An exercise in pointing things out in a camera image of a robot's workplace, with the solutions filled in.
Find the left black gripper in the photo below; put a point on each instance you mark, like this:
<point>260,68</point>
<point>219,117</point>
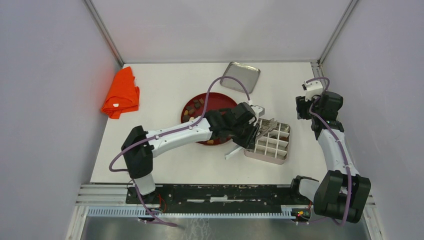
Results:
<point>249,141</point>

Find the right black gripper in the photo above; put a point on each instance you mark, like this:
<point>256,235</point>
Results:
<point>301,103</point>

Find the silver serving tongs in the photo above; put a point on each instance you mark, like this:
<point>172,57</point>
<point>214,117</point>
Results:
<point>264,127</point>

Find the pink tin box with dividers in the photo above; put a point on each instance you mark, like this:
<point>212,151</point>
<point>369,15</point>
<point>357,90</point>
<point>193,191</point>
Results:
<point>273,147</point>

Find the red round plate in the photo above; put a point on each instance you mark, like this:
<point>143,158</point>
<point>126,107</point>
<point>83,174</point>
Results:
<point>216,101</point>

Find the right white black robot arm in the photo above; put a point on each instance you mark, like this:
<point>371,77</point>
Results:
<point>343,192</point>

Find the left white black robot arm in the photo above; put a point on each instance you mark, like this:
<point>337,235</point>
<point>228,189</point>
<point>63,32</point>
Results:
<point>141,146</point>

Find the silver tin lid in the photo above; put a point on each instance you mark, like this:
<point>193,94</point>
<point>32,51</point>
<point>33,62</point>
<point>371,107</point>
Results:
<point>240,77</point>

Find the orange folded cloth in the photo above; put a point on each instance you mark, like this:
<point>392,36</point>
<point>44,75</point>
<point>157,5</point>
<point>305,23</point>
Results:
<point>123,95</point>

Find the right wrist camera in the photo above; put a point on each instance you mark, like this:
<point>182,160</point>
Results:
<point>312,88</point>

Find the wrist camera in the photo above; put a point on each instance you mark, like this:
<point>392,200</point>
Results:
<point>312,88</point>
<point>258,110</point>

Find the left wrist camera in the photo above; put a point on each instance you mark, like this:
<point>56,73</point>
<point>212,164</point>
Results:
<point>258,110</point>

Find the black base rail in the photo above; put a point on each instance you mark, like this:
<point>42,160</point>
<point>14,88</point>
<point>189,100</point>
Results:
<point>219,199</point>

